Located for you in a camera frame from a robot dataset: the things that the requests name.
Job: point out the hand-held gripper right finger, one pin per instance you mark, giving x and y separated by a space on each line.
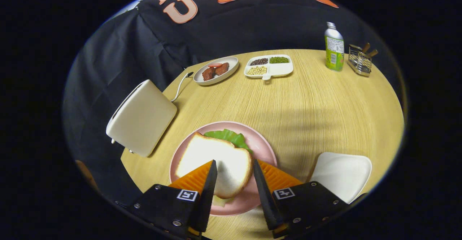
265 200

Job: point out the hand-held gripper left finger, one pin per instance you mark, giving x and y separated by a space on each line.
207 200

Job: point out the toasted bread slice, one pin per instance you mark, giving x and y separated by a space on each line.
213 153

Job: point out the green lettuce leaf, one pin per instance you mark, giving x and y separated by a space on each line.
229 137

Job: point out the pink round plate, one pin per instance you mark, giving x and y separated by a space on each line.
261 148

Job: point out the white square plate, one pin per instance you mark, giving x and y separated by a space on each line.
341 175

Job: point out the cream toaster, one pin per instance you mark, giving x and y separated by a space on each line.
142 119

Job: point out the brown meat piece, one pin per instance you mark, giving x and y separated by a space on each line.
208 74
222 69

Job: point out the pile of yellow soybeans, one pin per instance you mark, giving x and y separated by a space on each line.
257 70

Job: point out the white divided dish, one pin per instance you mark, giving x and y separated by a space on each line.
281 69

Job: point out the red sausage slice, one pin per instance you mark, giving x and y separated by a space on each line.
215 65

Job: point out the round beige plate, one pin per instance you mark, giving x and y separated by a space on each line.
231 65

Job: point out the pile of black beans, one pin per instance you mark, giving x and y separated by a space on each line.
259 61

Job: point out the pile of green beans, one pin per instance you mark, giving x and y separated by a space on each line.
279 60

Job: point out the silver bottle green label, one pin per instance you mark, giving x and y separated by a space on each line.
334 48

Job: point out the black backdrop cloth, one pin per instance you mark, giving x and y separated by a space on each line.
234 27

